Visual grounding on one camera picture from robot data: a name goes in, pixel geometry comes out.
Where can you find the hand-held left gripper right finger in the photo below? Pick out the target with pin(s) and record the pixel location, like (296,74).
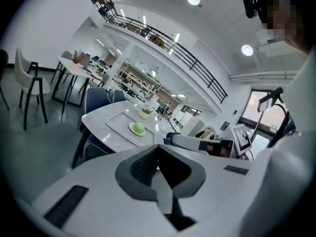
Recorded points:
(195,179)

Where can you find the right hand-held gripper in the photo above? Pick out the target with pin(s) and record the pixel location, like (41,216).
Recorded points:
(190,142)

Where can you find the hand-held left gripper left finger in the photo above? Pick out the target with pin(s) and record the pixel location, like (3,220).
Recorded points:
(126,179)

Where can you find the white round plate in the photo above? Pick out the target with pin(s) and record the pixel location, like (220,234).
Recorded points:
(142,134)

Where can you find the green cabbage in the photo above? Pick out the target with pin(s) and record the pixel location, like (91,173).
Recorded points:
(138,127)

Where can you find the dark blue chair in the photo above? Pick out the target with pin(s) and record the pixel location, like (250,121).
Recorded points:
(119,96)
(169,137)
(96,97)

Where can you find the white round table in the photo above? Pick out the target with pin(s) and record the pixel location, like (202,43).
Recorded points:
(98,125)

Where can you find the person's right hand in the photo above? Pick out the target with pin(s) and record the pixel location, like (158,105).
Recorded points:
(225,153)

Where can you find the chair with beige bag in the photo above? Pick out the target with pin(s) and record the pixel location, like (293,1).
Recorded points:
(207,133)

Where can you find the white cabinet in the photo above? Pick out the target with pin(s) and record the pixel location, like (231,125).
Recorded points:
(190,120)

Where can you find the flower plant in white pot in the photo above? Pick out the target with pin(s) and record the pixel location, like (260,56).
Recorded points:
(145,113)

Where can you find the grey rectangular tray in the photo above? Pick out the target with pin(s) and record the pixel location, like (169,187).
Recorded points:
(118,122)

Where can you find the white shelving unit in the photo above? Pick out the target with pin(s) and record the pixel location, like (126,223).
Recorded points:
(138,83)

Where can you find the black mezzanine railing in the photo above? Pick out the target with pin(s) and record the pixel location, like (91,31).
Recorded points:
(187,58)

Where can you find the white ceiling pipe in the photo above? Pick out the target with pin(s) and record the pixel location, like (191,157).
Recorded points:
(261,76)

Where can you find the brown round wicker object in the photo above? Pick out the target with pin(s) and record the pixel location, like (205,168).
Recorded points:
(158,39)

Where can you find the white side table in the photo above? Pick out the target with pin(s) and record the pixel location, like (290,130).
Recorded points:
(74,71)

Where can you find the white ceiling unit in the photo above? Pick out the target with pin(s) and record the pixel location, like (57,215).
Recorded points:
(271,44)

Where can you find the reddish potted plant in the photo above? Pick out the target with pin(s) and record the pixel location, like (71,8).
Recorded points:
(75,58)

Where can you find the person's head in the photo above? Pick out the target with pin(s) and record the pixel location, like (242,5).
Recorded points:
(284,11)

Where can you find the black metal rack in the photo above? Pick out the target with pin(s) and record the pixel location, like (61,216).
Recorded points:
(103,4)

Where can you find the blue wall sign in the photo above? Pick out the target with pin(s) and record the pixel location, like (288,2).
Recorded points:
(225,126)

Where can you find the grey chair with black frame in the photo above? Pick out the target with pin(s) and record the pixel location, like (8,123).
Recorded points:
(105,79)

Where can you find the beige chair with black frame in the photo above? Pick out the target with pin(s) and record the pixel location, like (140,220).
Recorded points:
(27,80)

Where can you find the black head-mounted camera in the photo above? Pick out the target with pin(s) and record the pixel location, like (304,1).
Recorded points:
(249,6)

